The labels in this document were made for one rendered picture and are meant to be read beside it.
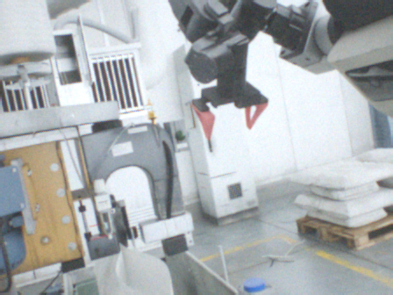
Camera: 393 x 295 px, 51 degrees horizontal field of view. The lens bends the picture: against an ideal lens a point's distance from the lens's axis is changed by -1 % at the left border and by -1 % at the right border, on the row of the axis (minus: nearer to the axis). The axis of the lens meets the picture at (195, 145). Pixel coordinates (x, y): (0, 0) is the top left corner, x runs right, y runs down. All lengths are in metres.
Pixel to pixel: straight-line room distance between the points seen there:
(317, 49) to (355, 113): 5.81
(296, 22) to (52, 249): 0.81
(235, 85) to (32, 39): 0.44
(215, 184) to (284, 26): 4.08
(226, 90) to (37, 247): 0.64
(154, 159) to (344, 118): 5.58
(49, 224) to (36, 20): 0.50
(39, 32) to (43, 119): 0.20
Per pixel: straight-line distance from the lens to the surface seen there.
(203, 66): 0.71
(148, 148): 1.15
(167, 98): 5.36
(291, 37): 0.93
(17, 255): 0.98
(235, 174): 5.01
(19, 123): 0.98
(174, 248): 1.21
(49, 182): 1.13
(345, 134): 6.60
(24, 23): 0.96
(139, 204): 3.97
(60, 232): 1.15
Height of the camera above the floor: 1.33
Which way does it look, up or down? 4 degrees down
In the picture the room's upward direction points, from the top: 11 degrees counter-clockwise
